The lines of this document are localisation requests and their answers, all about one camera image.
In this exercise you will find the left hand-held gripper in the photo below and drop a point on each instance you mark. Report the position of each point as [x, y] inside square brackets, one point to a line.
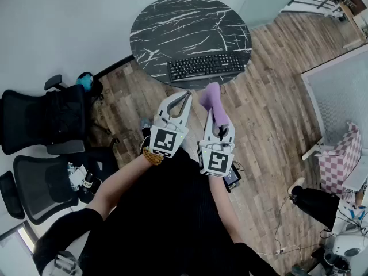
[164, 139]

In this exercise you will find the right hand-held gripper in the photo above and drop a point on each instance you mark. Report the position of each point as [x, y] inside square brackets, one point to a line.
[215, 160]

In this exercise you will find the purple cloth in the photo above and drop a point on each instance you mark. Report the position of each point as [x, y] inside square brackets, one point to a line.
[214, 102]

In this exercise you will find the black keyboard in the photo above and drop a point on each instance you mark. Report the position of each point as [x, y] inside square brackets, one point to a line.
[205, 66]

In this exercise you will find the person's left forearm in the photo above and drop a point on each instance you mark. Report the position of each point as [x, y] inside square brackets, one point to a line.
[120, 185]

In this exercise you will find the person's right forearm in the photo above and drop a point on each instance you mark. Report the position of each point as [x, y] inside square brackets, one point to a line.
[224, 208]

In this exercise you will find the small black screen device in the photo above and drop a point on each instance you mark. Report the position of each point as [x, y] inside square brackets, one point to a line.
[231, 178]

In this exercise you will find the blue plush toy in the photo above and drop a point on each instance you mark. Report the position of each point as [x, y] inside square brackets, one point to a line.
[84, 80]

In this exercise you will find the person's black clothing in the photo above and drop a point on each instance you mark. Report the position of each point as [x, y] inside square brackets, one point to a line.
[161, 217]

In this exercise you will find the black bottle white label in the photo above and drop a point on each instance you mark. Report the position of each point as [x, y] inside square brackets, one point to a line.
[87, 181]

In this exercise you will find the white frosted partition panel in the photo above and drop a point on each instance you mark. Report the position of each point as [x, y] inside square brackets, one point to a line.
[339, 96]

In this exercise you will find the pink checkered box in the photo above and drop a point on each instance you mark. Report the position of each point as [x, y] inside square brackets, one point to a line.
[336, 165]

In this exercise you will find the frosted glass door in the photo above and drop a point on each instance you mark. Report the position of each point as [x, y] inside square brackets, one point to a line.
[270, 1]

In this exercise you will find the black mesh office chair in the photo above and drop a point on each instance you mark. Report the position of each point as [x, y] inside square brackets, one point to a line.
[34, 116]
[40, 188]

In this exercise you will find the wooden workbench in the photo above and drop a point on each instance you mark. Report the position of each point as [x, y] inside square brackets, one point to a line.
[355, 22]

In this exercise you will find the white round device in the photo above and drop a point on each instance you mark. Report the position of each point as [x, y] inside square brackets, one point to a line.
[349, 247]

